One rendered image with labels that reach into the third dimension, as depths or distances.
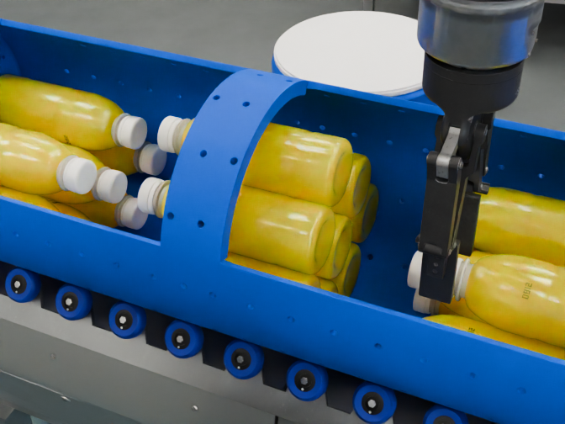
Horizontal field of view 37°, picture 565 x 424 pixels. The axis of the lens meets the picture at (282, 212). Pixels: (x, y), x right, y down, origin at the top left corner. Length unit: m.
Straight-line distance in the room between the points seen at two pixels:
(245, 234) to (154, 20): 3.16
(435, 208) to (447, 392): 0.19
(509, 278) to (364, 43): 0.68
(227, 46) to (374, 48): 2.35
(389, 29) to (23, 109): 0.62
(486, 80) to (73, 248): 0.46
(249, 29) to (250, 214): 3.01
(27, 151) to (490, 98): 0.52
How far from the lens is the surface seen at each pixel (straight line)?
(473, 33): 0.61
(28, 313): 1.08
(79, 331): 1.04
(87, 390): 1.08
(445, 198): 0.67
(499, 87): 0.65
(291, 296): 0.77
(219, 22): 3.88
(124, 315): 0.98
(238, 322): 0.83
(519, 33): 0.62
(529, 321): 0.77
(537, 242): 0.85
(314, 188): 0.82
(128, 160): 1.08
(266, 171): 0.84
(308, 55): 1.32
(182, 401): 1.00
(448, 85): 0.64
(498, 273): 0.77
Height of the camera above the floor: 1.65
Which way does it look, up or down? 38 degrees down
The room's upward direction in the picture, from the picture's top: 2 degrees counter-clockwise
